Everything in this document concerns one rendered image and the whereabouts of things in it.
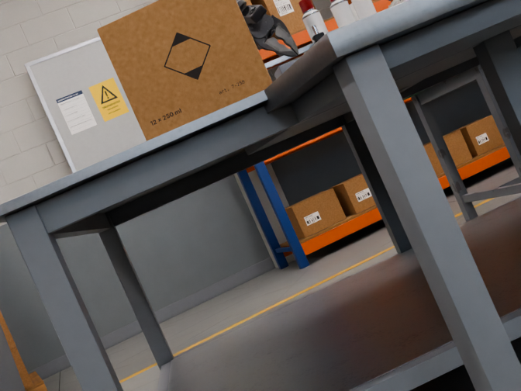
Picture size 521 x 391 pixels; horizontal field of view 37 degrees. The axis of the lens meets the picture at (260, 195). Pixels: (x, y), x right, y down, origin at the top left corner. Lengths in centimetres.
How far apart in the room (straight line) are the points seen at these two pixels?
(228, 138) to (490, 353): 64
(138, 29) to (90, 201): 42
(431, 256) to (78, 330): 69
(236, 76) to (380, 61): 56
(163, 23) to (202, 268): 477
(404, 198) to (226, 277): 528
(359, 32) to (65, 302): 75
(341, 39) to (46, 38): 549
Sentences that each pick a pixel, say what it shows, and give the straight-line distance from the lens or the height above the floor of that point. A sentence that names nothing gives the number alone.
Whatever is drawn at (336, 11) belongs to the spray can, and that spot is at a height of 102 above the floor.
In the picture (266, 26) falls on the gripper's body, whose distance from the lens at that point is 215.
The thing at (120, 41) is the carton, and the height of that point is 107.
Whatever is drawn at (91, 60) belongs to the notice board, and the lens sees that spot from 640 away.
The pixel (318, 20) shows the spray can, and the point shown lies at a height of 101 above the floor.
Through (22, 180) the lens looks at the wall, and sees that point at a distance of 635.
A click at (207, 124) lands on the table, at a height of 81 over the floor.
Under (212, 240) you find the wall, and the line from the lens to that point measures 641.
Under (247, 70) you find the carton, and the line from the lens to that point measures 170.
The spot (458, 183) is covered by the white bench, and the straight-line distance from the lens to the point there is 416.
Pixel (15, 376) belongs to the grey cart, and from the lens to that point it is 344.
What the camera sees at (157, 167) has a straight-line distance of 152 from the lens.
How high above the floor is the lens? 67
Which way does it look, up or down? 1 degrees down
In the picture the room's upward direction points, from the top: 24 degrees counter-clockwise
